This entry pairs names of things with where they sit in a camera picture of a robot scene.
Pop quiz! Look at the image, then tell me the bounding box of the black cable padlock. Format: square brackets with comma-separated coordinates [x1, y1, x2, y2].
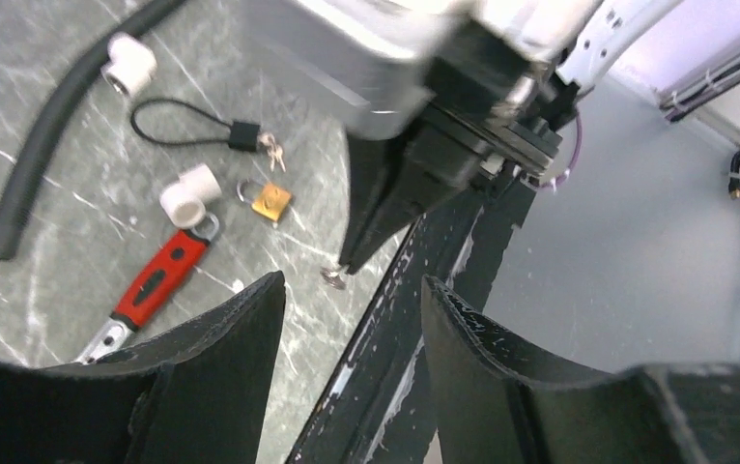
[128, 97, 265, 153]

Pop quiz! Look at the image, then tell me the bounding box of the white pipe elbow near hose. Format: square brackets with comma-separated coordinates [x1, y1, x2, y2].
[100, 33, 157, 98]

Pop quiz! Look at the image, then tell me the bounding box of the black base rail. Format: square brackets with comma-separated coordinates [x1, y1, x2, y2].
[287, 176, 535, 463]

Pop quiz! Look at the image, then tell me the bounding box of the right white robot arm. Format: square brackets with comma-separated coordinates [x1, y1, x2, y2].
[331, 1, 674, 278]

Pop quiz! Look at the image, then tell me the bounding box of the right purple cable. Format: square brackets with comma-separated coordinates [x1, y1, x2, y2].
[536, 111, 585, 193]

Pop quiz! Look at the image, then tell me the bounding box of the white pipe elbow near wrench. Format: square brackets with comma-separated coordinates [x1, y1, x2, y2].
[159, 163, 222, 229]

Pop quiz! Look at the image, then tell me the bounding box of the red handled adjustable wrench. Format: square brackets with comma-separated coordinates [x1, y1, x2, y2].
[75, 213, 220, 364]

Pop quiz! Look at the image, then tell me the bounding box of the small metal key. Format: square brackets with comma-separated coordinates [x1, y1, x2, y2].
[257, 132, 287, 172]

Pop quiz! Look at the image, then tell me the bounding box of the black corrugated hose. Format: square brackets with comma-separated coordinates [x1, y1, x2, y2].
[0, 0, 188, 263]

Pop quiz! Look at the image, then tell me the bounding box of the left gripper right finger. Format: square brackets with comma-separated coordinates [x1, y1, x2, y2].
[421, 276, 740, 463]

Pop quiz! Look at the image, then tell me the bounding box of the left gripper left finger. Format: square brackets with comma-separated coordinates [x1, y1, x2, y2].
[0, 272, 286, 463]

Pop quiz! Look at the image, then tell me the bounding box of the aluminium rail right edge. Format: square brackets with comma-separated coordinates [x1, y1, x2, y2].
[658, 13, 740, 152]

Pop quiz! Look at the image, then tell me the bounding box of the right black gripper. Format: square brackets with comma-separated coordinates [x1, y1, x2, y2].
[338, 19, 581, 275]

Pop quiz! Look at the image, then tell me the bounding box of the brass padlock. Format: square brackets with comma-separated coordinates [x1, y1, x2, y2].
[236, 179, 294, 223]

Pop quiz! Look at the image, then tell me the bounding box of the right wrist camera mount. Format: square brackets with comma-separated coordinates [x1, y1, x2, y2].
[242, 0, 602, 142]

